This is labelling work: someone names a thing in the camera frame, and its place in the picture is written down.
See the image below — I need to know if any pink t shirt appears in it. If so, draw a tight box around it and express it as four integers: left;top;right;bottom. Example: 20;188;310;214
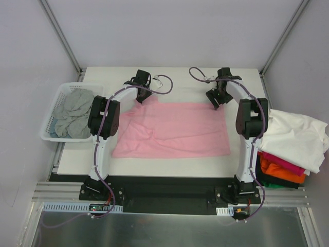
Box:
112;96;231;158

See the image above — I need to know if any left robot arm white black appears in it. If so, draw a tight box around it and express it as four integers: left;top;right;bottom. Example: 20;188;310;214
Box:
79;69;162;202

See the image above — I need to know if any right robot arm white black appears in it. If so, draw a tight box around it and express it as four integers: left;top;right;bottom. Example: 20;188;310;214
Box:
206;67;268;205

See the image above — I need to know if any grey t shirt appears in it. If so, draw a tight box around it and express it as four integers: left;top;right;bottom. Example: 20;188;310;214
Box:
52;89;94;139

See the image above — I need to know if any white plastic laundry basket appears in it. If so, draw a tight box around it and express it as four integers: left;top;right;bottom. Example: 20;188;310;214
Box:
40;82;104;143

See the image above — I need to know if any magenta t shirt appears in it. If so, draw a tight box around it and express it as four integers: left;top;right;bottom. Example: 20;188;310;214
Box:
258;152;305;176

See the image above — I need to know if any orange t shirt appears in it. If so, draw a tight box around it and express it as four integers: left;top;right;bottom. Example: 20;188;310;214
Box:
260;156;306;184

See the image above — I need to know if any black t shirt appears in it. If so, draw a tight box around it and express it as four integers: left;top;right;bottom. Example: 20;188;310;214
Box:
256;155;301;189

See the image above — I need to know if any white t shirt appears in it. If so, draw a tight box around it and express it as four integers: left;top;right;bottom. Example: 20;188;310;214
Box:
260;109;328;173

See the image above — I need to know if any light blue t shirt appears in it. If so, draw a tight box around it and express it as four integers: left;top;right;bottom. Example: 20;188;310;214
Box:
49;118;59;138

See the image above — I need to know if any green t shirt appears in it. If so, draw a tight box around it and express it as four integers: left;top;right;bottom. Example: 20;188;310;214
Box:
262;181;284;189

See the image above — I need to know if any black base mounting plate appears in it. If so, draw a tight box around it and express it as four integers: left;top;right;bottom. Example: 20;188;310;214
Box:
78;172;267;214

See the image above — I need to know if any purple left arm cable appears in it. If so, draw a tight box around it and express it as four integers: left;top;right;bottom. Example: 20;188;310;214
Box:
41;74;174;228

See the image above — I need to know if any right slotted cable duct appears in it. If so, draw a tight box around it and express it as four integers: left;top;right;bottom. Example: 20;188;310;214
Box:
216;206;234;217

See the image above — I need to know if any slotted cable duct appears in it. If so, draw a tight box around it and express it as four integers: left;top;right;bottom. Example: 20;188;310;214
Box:
43;202;123;214
216;206;234;217

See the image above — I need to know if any right aluminium frame post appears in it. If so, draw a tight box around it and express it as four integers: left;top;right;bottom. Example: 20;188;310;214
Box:
260;0;312;78

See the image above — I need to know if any aluminium frame post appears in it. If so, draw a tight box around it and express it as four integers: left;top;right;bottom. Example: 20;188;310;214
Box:
260;0;312;78
38;0;84;80

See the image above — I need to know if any left aluminium frame post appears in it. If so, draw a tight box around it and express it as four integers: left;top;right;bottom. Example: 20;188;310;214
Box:
38;0;84;80

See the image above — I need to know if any aluminium front rail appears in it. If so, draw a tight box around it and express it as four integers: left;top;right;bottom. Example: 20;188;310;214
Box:
32;182;311;207

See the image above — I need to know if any left slotted cable duct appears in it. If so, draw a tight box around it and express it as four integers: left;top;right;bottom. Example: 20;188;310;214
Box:
43;202;123;214

